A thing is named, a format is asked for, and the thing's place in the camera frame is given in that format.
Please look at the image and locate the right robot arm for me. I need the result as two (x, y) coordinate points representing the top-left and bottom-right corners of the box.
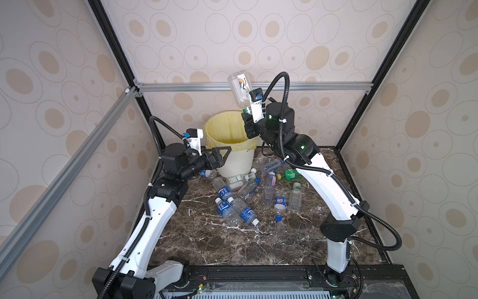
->
(230, 72), (402, 279)

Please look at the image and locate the black frame post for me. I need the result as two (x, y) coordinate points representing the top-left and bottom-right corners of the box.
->
(86, 0), (166, 150)
(335, 0), (431, 153)

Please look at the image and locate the white plastic waste bin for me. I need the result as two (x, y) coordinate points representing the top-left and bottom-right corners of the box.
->
(217, 149), (255, 178)

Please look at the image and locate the clear bottle green ring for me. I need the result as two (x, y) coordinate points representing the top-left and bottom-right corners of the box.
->
(226, 167), (258, 190)

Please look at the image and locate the aluminium rail left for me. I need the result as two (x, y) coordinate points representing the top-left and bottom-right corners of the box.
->
(1, 86), (139, 280)

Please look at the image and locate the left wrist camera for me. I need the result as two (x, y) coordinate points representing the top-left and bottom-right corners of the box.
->
(183, 128), (204, 156)

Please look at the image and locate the horizontal aluminium rail back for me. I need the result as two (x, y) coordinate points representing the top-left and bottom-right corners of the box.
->
(133, 77), (374, 98)

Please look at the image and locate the clear bottle blue label upper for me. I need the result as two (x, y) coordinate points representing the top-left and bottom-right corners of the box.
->
(212, 177), (233, 201)

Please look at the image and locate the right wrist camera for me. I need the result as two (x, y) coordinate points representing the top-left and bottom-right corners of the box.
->
(249, 88), (265, 123)

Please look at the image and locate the Pepsi bottle blue cap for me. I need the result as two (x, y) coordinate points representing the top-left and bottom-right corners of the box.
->
(274, 190), (287, 223)

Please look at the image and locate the soda water bottle blue cap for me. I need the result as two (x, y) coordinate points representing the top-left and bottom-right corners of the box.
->
(261, 158), (286, 175)

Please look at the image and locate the clear bottle blue cap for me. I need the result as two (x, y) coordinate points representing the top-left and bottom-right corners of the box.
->
(237, 178), (261, 201)

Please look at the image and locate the pocari bottle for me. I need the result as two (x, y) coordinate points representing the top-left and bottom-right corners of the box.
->
(215, 198), (240, 227)
(227, 197), (260, 227)

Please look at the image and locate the clear bottle green white label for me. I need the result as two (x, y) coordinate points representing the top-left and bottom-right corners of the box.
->
(228, 71), (251, 110)

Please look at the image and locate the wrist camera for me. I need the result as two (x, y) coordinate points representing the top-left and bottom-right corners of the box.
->
(183, 128), (204, 156)
(249, 88), (265, 123)

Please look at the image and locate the green bottle yellow cap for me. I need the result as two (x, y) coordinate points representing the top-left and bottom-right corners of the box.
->
(276, 169), (301, 181)

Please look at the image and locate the clear bottle purple label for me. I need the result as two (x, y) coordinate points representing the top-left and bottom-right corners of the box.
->
(262, 171), (276, 204)

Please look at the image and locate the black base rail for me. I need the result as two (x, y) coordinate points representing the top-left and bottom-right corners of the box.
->
(156, 264), (418, 299)

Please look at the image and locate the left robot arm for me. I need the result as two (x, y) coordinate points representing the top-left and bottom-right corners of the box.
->
(92, 143), (232, 299)

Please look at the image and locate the black frame post right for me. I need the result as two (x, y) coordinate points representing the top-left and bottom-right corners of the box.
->
(335, 0), (431, 153)

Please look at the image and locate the black frame post left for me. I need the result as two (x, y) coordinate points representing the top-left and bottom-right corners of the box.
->
(86, 0), (166, 150)

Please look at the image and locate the yellow bin liner bag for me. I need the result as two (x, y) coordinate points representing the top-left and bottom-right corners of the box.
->
(204, 111), (258, 151)

